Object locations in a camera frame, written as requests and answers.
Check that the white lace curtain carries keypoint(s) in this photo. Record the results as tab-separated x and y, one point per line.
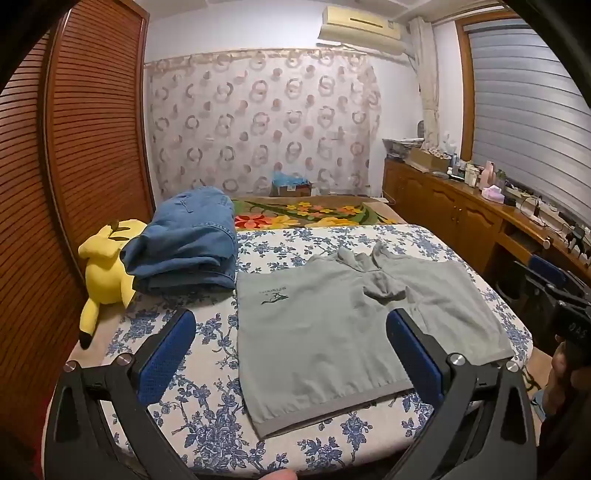
427	83

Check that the wooden louvred wardrobe door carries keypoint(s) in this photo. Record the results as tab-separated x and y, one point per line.
27	207
101	115

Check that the blue plastic bag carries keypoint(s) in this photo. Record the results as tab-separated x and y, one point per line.
288	179

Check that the pink tissue pack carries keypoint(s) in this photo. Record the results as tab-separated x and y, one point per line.
493	194

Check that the white air conditioner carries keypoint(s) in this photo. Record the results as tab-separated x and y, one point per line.
360	23

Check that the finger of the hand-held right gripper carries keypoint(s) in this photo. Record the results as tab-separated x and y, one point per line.
540	265
524	281

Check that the pink bottle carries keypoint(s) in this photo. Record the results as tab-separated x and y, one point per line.
487	174

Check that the open cardboard box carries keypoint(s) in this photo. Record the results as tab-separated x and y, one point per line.
427	159

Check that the folded blue jeans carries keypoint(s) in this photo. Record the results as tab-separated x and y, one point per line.
184	240

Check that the bed with blue floral sheet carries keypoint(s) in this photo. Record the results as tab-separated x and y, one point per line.
207	415

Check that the grey window blind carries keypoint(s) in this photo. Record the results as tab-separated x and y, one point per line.
521	115

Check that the colourful flower blanket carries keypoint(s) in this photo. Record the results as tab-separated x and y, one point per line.
314	212

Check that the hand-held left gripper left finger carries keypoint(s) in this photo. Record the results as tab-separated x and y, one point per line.
166	355

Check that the wooden cabinet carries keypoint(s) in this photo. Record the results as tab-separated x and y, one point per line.
443	203

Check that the small black tripod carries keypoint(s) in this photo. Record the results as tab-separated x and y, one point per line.
576	240

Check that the person's left hand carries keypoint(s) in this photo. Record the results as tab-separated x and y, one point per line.
277	475

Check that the small cardboard box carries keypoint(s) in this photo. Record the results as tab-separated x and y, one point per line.
293	190

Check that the grey pants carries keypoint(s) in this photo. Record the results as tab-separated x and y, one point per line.
323	332

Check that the white jar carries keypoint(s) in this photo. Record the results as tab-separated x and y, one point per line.
471	175

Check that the yellow plush toy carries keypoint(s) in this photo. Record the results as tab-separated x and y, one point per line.
106	272

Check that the person's right hand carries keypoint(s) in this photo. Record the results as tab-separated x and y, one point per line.
559	369

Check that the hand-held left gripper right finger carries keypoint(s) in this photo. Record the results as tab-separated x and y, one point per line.
415	360

